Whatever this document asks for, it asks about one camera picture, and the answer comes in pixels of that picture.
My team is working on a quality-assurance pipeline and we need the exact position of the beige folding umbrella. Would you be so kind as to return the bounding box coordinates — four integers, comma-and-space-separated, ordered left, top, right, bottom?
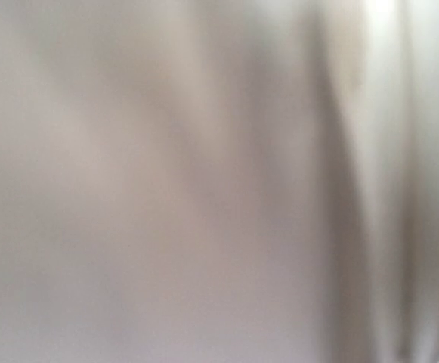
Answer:
0, 1, 439, 362

